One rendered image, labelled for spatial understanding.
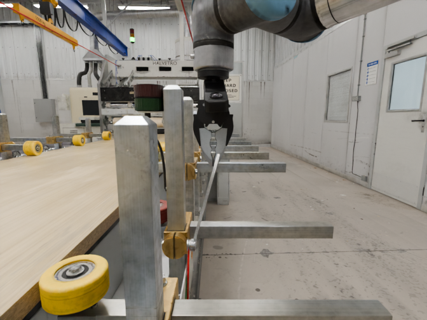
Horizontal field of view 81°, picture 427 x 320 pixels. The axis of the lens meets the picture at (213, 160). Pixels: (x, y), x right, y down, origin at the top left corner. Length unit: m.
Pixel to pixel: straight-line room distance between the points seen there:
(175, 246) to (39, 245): 0.23
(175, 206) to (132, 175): 0.28
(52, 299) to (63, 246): 0.12
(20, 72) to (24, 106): 1.19
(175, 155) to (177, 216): 0.13
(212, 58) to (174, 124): 0.16
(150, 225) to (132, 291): 0.08
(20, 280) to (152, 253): 0.20
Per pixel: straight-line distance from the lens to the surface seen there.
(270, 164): 0.82
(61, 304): 0.38
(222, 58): 0.56
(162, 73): 3.44
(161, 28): 9.93
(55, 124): 2.18
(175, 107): 0.50
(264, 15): 0.50
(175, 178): 0.51
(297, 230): 0.62
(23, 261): 0.47
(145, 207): 0.27
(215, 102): 0.47
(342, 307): 0.43
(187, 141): 0.75
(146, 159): 0.25
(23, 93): 11.28
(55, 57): 10.84
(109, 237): 0.75
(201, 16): 0.58
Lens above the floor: 1.11
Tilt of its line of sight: 10 degrees down
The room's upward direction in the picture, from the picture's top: straight up
